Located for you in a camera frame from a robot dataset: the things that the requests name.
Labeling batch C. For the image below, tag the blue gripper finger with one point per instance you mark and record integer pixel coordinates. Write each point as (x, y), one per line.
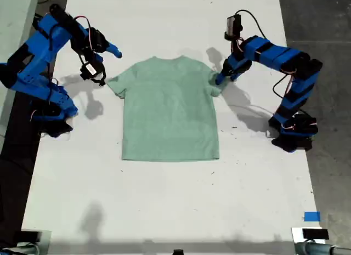
(113, 50)
(98, 57)
(220, 78)
(235, 76)

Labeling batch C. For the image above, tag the pale green T-shirt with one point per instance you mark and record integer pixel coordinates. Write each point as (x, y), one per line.
(170, 109)

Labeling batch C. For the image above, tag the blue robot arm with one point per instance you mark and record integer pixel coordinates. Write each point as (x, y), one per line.
(30, 65)
(274, 55)

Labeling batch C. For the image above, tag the black stand leg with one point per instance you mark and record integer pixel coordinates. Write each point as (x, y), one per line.
(35, 19)

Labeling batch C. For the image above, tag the pale side table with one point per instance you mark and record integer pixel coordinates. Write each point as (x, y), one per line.
(13, 24)

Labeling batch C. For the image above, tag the blue tape strip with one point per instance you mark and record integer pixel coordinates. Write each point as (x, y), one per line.
(312, 216)

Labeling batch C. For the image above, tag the small black box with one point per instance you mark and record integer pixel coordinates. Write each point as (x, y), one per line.
(315, 234)
(30, 236)

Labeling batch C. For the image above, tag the small black knob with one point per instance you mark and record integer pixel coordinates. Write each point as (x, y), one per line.
(178, 252)

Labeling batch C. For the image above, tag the grey metal tube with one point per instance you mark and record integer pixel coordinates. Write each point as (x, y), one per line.
(16, 250)
(315, 249)

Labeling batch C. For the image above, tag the black camera box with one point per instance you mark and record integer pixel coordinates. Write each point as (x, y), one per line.
(233, 26)
(88, 70)

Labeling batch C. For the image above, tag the black camera stalk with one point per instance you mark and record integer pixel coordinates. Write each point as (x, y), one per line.
(235, 46)
(99, 82)

